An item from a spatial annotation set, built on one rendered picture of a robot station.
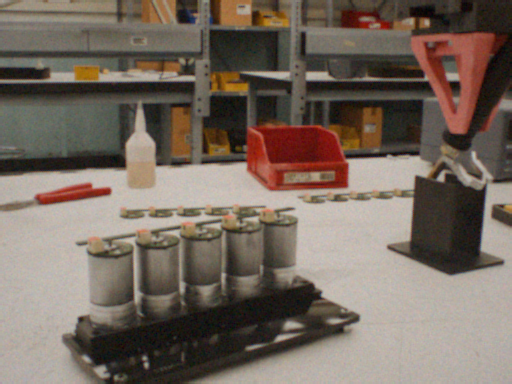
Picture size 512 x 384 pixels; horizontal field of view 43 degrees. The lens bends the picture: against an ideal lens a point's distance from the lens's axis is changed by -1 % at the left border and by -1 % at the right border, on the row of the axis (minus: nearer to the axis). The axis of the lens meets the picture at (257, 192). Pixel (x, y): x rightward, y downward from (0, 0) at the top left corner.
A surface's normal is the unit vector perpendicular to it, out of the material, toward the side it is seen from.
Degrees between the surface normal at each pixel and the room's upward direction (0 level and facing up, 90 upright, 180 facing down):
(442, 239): 90
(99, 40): 90
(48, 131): 90
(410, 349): 0
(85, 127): 90
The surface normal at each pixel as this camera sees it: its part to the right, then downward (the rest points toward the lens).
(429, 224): -0.88, 0.09
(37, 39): 0.34, 0.22
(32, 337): 0.02, -0.97
